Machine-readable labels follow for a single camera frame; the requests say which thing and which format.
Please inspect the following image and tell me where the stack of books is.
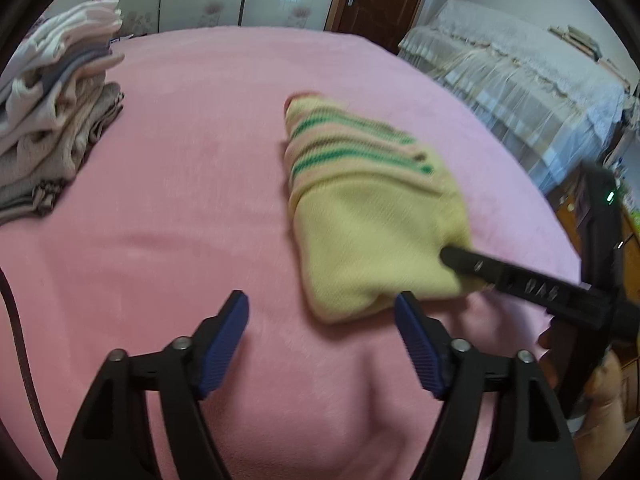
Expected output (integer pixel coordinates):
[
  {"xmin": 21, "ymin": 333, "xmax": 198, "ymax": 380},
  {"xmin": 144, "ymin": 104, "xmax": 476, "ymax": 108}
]
[{"xmin": 547, "ymin": 24, "xmax": 631, "ymax": 83}]

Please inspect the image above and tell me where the person's right hand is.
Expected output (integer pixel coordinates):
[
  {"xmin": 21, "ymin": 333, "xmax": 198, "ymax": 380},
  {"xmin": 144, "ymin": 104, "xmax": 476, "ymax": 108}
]
[{"xmin": 537, "ymin": 327, "xmax": 626, "ymax": 438}]

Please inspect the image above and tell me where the bed with lace cover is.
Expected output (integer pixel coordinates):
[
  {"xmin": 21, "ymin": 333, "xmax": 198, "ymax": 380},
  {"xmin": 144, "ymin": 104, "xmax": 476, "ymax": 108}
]
[{"xmin": 397, "ymin": 0, "xmax": 631, "ymax": 196}]

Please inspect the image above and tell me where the dark maroon cable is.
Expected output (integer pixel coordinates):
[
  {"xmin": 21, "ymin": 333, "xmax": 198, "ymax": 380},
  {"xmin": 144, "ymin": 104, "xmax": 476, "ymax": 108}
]
[{"xmin": 0, "ymin": 267, "xmax": 63, "ymax": 466}]

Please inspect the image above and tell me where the yellow knitted sweater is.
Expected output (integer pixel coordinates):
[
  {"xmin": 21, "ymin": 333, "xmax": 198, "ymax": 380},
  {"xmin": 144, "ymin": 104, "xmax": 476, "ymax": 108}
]
[{"xmin": 282, "ymin": 91, "xmax": 493, "ymax": 326}]

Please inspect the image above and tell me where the stack of folded clothes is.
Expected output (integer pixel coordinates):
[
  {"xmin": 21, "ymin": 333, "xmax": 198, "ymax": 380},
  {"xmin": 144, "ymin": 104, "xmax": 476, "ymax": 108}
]
[{"xmin": 0, "ymin": 0, "xmax": 126, "ymax": 226}]

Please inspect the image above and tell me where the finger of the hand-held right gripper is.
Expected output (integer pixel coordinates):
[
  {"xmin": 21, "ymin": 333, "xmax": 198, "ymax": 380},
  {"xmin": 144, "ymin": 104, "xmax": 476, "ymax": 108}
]
[{"xmin": 440, "ymin": 244, "xmax": 594, "ymax": 319}]

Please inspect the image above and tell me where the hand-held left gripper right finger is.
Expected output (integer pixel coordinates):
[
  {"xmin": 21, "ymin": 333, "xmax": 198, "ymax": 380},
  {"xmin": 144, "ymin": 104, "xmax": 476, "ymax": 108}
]
[{"xmin": 394, "ymin": 291, "xmax": 583, "ymax": 480}]

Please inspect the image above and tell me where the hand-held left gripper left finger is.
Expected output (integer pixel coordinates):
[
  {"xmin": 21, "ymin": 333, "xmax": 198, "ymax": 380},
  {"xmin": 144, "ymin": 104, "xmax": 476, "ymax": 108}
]
[{"xmin": 57, "ymin": 290, "xmax": 250, "ymax": 480}]

